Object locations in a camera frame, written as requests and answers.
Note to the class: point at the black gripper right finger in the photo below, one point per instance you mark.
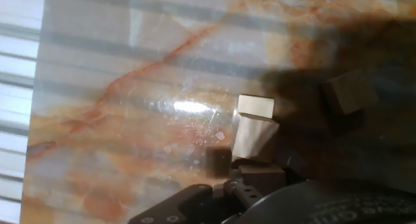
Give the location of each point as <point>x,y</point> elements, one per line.
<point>291,177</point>

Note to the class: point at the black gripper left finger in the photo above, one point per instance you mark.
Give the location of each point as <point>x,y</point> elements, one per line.
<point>240,193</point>

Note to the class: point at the small wooden cube block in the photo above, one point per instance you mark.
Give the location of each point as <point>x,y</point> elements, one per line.
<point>252,136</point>
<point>255,106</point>
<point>261,178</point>
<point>351,92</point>

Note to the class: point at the orange marble pattern sheet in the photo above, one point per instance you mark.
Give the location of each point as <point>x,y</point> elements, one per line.
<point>130,87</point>

